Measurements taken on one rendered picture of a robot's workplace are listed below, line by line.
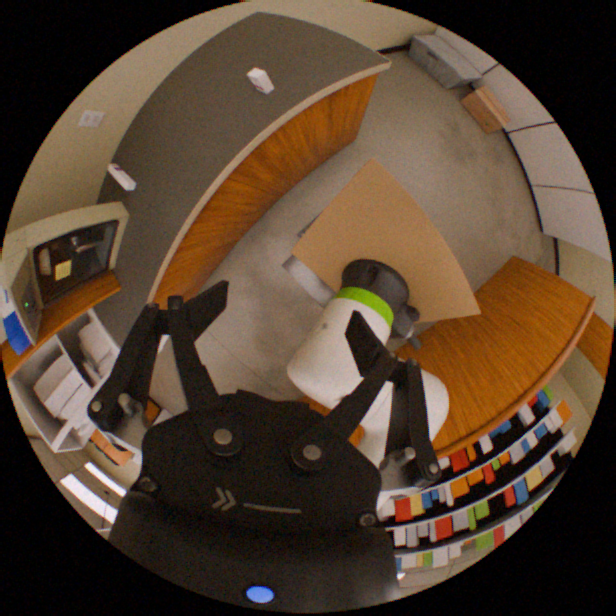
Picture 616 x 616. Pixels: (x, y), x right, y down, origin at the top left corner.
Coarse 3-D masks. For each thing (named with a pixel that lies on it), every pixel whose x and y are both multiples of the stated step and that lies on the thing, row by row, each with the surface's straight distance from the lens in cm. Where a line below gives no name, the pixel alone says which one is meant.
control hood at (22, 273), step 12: (24, 252) 77; (12, 264) 76; (24, 264) 76; (12, 276) 72; (24, 276) 78; (12, 288) 72; (24, 288) 79; (12, 300) 73; (36, 300) 91; (24, 312) 82; (24, 324) 84; (36, 336) 96
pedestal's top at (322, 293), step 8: (288, 264) 51; (296, 264) 50; (304, 264) 50; (288, 272) 51; (296, 272) 51; (304, 272) 50; (312, 272) 50; (296, 280) 52; (304, 280) 51; (312, 280) 51; (320, 280) 51; (304, 288) 52; (312, 288) 52; (320, 288) 52; (328, 288) 52; (312, 296) 53; (320, 296) 52; (328, 296) 52; (320, 304) 54
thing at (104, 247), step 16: (112, 224) 88; (64, 240) 81; (80, 240) 84; (96, 240) 89; (112, 240) 94; (48, 256) 82; (64, 256) 86; (80, 256) 90; (96, 256) 96; (48, 272) 87; (80, 272) 97; (96, 272) 104; (48, 288) 93; (64, 288) 98
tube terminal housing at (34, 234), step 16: (80, 208) 91; (96, 208) 92; (112, 208) 93; (32, 224) 86; (48, 224) 84; (64, 224) 83; (80, 224) 83; (96, 224) 85; (16, 240) 83; (32, 240) 80; (48, 240) 80; (32, 256) 81; (112, 256) 104; (0, 272) 81; (32, 272) 86; (0, 320) 95; (0, 336) 101
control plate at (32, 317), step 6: (30, 282) 83; (30, 288) 84; (24, 294) 80; (30, 294) 85; (24, 300) 81; (30, 300) 86; (24, 306) 81; (30, 306) 86; (36, 306) 92; (30, 312) 87; (36, 312) 93; (30, 318) 88; (36, 318) 94; (36, 324) 94
